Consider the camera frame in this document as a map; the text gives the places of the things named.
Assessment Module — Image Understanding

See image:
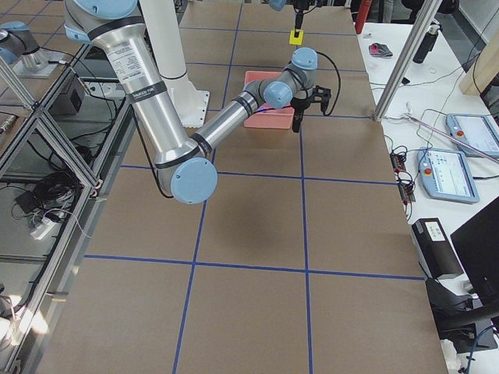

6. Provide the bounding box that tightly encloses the white camera stand column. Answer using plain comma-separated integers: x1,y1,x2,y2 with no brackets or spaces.
140,0,210,128

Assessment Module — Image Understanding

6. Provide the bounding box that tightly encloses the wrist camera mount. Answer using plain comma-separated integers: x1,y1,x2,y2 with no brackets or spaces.
309,85,331,116

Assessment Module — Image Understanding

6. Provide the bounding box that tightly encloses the black monitor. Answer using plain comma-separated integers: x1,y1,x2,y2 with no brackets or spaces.
451,198,498,305

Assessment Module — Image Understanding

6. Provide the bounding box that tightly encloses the black power adapter box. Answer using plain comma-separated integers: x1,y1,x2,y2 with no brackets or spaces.
411,217,464,281

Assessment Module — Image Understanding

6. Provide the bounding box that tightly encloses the black water bottle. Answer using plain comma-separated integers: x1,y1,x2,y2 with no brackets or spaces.
412,24,441,64

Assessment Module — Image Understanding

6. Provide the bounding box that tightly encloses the pink plastic bin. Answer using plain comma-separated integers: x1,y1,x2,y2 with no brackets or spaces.
243,70,294,129

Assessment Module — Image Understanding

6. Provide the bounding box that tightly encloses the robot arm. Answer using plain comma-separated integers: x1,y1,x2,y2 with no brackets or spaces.
268,0,314,37
64,1,318,204

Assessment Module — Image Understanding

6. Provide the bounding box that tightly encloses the red cylinder bottle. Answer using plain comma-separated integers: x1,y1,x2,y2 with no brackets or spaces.
355,0,372,34

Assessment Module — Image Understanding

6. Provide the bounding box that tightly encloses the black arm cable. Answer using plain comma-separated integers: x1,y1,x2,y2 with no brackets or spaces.
315,49,342,117

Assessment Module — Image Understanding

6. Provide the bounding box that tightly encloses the far blue teach pendant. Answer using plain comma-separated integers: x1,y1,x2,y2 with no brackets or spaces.
445,114,498,158

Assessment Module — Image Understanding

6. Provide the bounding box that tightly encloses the yellow foam block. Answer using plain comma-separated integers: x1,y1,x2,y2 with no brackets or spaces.
288,29,304,46

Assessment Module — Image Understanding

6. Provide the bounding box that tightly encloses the aluminium frame post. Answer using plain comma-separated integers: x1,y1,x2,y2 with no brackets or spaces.
373,0,442,122

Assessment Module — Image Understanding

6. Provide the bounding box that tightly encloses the grey and pink cloth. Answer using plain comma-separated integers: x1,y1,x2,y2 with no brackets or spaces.
368,43,393,58

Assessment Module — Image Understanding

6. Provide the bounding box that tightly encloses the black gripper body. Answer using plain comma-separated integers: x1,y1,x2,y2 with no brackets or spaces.
292,0,312,14
291,97,310,112

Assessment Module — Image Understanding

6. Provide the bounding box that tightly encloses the blue teach pendant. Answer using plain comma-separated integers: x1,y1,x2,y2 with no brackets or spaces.
417,147,480,204
445,114,498,158

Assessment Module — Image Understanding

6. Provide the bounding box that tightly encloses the near blue teach pendant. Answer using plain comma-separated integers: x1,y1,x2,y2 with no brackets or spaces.
417,147,480,204

